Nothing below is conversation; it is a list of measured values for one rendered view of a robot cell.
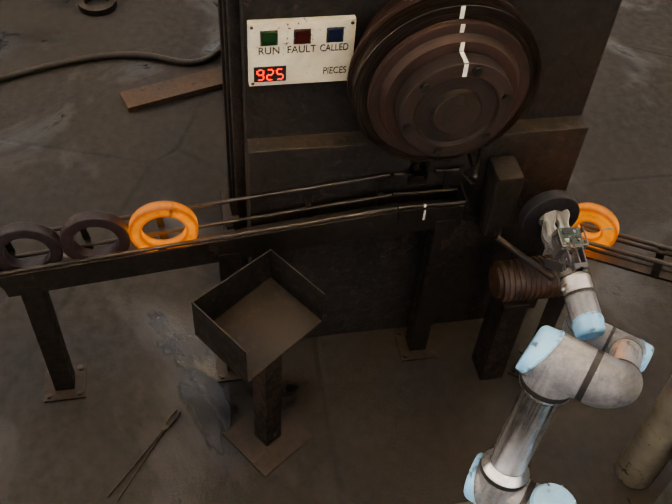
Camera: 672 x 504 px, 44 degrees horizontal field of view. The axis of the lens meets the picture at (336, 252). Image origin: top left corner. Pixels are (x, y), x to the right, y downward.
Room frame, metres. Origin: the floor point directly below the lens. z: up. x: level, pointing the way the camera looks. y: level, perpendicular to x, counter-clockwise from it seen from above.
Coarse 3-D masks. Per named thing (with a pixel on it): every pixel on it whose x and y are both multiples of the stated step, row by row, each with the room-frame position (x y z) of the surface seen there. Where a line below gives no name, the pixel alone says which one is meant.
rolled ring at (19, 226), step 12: (0, 228) 1.45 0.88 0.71; (12, 228) 1.44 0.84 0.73; (24, 228) 1.44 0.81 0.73; (36, 228) 1.45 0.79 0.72; (48, 228) 1.47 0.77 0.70; (0, 240) 1.42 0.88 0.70; (12, 240) 1.43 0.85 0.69; (48, 240) 1.45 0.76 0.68; (0, 252) 1.42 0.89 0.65; (60, 252) 1.45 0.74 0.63; (0, 264) 1.41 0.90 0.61; (12, 264) 1.42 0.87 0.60; (24, 264) 1.44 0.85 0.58; (36, 264) 1.44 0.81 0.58
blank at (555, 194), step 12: (552, 192) 1.56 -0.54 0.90; (564, 192) 1.57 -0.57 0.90; (528, 204) 1.54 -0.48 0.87; (540, 204) 1.53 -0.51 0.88; (552, 204) 1.54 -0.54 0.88; (564, 204) 1.54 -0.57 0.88; (576, 204) 1.55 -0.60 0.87; (528, 216) 1.52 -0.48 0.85; (540, 216) 1.53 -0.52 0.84; (576, 216) 1.56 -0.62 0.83; (528, 228) 1.53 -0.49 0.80; (540, 228) 1.53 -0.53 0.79
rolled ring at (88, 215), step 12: (72, 216) 1.49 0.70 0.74; (84, 216) 1.48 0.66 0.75; (96, 216) 1.49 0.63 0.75; (108, 216) 1.50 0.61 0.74; (72, 228) 1.46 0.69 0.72; (84, 228) 1.47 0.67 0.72; (108, 228) 1.48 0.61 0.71; (120, 228) 1.49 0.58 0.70; (60, 240) 1.45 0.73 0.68; (72, 240) 1.46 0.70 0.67; (120, 240) 1.49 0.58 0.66; (72, 252) 1.46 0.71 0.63; (84, 252) 1.47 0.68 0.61; (96, 252) 1.49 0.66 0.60; (108, 252) 1.49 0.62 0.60
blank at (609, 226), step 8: (584, 208) 1.64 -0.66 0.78; (592, 208) 1.64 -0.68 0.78; (600, 208) 1.64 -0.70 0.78; (584, 216) 1.63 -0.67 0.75; (592, 216) 1.63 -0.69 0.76; (600, 216) 1.62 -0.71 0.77; (608, 216) 1.62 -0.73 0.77; (576, 224) 1.64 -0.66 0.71; (600, 224) 1.62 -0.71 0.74; (608, 224) 1.61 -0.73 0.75; (616, 224) 1.61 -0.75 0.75; (600, 232) 1.63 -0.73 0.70; (608, 232) 1.61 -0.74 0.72; (616, 232) 1.60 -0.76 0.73; (592, 240) 1.62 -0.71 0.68; (600, 240) 1.61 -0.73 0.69; (608, 240) 1.60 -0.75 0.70; (600, 248) 1.61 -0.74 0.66
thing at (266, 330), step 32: (224, 288) 1.33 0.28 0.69; (256, 288) 1.41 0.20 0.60; (288, 288) 1.40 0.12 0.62; (224, 320) 1.30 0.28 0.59; (256, 320) 1.30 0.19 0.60; (288, 320) 1.31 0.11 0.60; (320, 320) 1.31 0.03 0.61; (224, 352) 1.17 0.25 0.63; (256, 352) 1.21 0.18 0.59; (256, 384) 1.29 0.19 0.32; (256, 416) 1.29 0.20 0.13; (288, 416) 1.37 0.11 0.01; (256, 448) 1.25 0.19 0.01; (288, 448) 1.26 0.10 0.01
